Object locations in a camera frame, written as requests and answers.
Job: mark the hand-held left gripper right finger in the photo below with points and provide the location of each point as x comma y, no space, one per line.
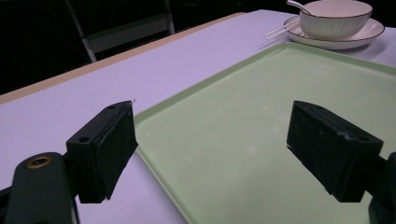
334,149

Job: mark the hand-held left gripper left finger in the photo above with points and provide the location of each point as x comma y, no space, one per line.
102,152

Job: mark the light green plastic tray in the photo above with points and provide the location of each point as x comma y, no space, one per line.
249,130

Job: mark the white plate with dark rim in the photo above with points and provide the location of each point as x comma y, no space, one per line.
370,32

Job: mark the white ribbed bowl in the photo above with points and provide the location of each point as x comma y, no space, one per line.
334,18

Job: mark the white chopsticks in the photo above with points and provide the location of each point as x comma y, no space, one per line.
280,30

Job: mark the white spoon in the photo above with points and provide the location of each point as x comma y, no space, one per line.
297,5

